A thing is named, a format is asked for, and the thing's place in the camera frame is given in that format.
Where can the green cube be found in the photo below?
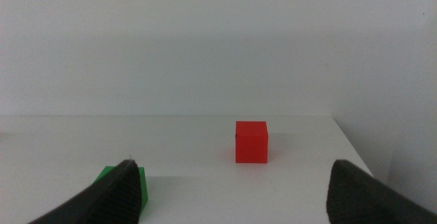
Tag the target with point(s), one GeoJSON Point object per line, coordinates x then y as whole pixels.
{"type": "Point", "coordinates": [144, 190]}

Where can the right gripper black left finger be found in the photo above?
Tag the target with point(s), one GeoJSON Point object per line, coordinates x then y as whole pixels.
{"type": "Point", "coordinates": [116, 196]}

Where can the red cube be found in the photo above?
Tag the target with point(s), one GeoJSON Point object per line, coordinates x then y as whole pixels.
{"type": "Point", "coordinates": [251, 143]}

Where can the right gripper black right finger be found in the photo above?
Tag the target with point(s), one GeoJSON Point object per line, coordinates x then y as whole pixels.
{"type": "Point", "coordinates": [358, 200]}

